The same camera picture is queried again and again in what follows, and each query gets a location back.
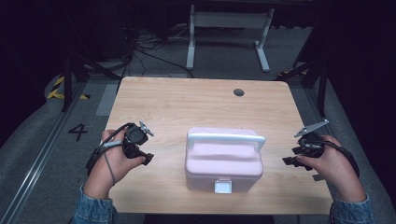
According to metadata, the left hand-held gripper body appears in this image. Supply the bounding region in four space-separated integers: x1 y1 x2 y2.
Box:
121 120 155 159

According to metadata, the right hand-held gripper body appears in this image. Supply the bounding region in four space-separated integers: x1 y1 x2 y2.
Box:
293 119 331 158

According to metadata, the pink storage box white handle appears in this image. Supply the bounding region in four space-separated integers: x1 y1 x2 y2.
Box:
184 126 267 195

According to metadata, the person's right hand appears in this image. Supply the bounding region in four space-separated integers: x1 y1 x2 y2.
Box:
296 134 367 203

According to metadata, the person's left hand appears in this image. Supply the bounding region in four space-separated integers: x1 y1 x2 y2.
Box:
83 129 148 200

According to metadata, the black metal stand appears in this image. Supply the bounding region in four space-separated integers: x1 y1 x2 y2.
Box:
60 50 123 113
273 57 329 119

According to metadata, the grey wrist cord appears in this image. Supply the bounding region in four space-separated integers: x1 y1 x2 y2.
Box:
103 151 117 185

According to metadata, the tangle of black floor cables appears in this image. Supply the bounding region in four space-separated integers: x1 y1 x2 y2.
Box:
123 26 194 78

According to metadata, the metal floor rail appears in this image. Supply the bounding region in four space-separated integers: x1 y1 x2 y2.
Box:
0 83 89 224

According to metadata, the white metal desk frame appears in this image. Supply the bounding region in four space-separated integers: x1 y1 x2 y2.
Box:
185 4 276 74

